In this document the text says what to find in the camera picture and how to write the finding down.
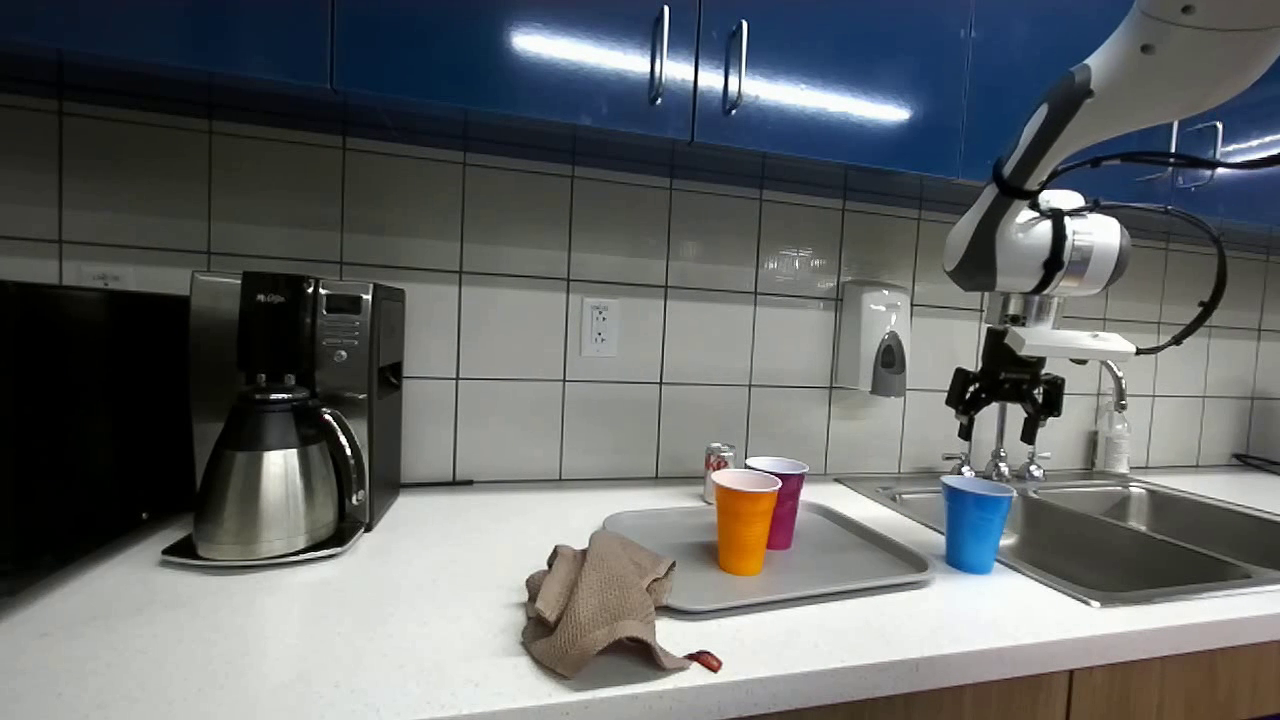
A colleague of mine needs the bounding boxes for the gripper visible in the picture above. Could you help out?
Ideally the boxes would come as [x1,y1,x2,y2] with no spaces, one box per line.
[944,327,1067,447]

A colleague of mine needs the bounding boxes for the grey plastic tray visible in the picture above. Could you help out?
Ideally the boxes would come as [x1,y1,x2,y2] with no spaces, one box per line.
[602,498,936,614]

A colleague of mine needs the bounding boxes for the chrome tap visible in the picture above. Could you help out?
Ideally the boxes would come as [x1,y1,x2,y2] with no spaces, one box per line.
[942,358,1131,484]

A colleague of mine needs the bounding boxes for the clear soap bottle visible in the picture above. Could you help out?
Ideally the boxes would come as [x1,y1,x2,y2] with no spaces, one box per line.
[1094,406,1132,474]

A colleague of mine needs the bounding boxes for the blue plastic cup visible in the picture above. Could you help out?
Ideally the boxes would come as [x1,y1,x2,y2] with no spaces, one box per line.
[939,474,1018,576]

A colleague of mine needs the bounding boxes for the white soap dispenser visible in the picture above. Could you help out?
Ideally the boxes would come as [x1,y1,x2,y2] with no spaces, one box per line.
[835,281,912,399]

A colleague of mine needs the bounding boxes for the steel double sink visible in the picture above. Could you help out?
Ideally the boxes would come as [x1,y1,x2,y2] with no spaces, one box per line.
[837,468,1280,609]

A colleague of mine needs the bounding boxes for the magenta plastic cup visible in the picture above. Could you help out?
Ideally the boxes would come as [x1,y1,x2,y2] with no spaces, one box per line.
[744,456,810,552]

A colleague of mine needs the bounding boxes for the orange plastic cup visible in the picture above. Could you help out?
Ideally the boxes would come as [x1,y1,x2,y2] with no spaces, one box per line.
[710,468,783,578]

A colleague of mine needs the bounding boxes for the soda can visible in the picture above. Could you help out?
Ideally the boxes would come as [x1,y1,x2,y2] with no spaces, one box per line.
[703,443,738,504]

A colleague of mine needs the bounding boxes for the wooden cabinet door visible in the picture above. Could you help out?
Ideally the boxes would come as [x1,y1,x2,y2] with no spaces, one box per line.
[1068,640,1280,720]
[735,671,1071,720]

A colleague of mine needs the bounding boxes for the blue cabinet door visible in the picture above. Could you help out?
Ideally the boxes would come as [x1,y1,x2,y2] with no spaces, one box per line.
[1168,55,1280,229]
[962,0,1173,201]
[695,0,973,180]
[0,0,334,89]
[332,0,699,142]

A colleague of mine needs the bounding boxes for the brown dish cloth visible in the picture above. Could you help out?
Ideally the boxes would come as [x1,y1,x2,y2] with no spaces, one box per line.
[521,529,724,681]

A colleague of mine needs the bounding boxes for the silver and black coffee maker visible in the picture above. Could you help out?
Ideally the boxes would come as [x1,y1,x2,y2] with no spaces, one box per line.
[161,270,407,570]

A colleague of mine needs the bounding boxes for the steel coffee carafe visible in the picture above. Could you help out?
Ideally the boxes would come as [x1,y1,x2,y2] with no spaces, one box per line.
[192,384,369,562]

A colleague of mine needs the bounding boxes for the black microwave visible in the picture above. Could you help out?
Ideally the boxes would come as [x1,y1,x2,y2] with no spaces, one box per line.
[0,279,198,598]

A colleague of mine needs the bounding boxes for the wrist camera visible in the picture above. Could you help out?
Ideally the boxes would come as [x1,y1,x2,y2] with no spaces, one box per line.
[1004,328,1138,362]

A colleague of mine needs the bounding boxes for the silver cabinet door handle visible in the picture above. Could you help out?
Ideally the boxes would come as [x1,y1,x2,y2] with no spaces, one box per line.
[1173,120,1224,191]
[647,4,672,107]
[722,18,750,117]

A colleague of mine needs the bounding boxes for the white wall socket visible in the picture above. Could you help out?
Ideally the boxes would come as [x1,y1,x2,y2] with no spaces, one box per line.
[580,297,620,359]

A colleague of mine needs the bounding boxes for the blue wall cabinet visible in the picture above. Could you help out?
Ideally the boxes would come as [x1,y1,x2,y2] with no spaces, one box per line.
[0,0,1280,233]

